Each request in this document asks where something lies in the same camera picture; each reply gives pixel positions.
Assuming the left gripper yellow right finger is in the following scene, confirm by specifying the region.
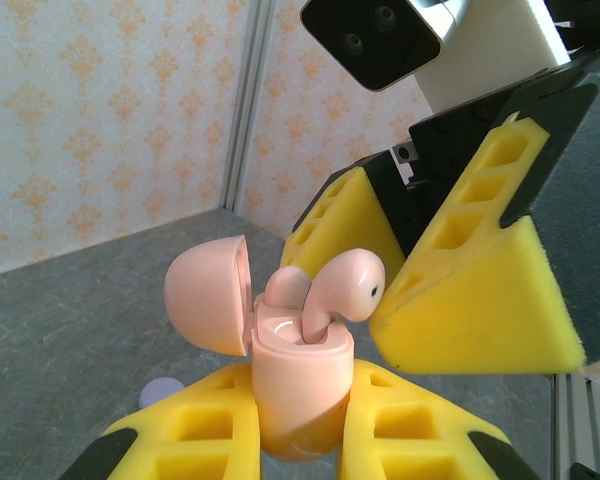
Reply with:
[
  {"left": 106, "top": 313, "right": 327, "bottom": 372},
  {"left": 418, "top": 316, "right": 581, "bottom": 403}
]
[{"left": 339, "top": 358, "right": 541, "bottom": 480}]

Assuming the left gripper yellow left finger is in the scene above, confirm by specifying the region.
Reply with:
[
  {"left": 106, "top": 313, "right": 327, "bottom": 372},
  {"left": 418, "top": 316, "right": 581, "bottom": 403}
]
[{"left": 59, "top": 362, "right": 264, "bottom": 480}]

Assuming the purple earbud charging case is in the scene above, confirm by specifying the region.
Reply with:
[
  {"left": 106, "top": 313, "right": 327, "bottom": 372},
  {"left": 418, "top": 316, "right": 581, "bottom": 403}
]
[{"left": 138, "top": 377, "right": 186, "bottom": 410}]

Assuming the pink wireless earbud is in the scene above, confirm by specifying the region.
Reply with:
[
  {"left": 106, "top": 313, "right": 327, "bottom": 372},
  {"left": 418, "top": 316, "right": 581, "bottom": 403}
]
[
  {"left": 264, "top": 265, "right": 312, "bottom": 309},
  {"left": 301, "top": 248, "right": 387, "bottom": 346}
]

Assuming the pink earbud charging case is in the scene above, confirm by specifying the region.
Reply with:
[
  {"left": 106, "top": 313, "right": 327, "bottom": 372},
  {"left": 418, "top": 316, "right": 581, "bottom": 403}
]
[{"left": 163, "top": 235, "right": 355, "bottom": 461}]

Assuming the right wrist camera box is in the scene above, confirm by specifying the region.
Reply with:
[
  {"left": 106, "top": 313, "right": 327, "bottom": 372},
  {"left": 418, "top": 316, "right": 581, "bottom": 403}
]
[{"left": 299, "top": 0, "right": 571, "bottom": 114}]

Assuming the aluminium table edge rail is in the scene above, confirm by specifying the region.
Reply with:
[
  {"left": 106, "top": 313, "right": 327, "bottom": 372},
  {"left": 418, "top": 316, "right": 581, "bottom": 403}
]
[{"left": 549, "top": 372, "right": 600, "bottom": 480}]

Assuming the aluminium frame post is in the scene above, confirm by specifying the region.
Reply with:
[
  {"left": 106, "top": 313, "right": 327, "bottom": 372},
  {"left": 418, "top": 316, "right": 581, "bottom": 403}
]
[{"left": 218, "top": 0, "right": 281, "bottom": 214}]

